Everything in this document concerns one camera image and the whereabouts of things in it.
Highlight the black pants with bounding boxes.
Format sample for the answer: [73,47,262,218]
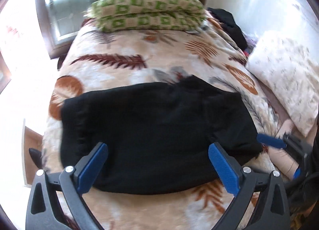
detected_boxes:
[60,76,262,195]

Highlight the black shoe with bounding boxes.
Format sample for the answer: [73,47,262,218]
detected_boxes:
[28,148,43,170]

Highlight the white floral pillow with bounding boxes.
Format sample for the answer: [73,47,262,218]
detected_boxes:
[246,36,318,136]

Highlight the black clothes pile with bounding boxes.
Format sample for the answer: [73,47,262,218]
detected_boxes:
[207,7,248,51]

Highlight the leaf-patterned beige blanket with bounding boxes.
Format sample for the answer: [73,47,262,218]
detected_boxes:
[42,21,281,229]

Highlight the green checkered folded quilt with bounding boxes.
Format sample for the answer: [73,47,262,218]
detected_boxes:
[88,0,206,32]

